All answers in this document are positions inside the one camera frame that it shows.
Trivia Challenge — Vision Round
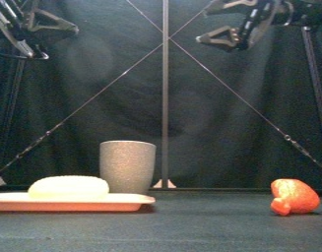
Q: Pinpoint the grey speckled cup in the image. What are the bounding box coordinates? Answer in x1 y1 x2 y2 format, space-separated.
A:
99 140 158 195

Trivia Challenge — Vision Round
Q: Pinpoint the grey vertical frame post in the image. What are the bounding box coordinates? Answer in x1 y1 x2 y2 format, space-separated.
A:
151 0 178 190

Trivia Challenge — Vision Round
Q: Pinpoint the black cloth backdrop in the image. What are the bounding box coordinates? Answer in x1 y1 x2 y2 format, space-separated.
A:
0 0 322 192

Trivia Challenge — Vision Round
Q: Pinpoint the thin diagonal brace wire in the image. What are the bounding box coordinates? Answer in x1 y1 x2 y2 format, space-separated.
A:
0 0 214 177
124 0 322 174

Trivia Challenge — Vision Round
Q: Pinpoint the dark slanted frame strut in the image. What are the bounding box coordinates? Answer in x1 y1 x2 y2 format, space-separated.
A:
299 26 322 153

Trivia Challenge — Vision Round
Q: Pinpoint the red orange toy pepper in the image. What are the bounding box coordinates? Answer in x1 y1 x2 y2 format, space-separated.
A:
270 178 322 217

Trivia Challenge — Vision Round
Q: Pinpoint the pink rectangular plate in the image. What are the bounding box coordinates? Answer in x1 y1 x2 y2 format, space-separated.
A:
0 191 156 213

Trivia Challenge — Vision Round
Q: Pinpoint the black bottom frame rail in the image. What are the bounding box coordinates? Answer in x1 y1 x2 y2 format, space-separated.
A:
0 185 322 194

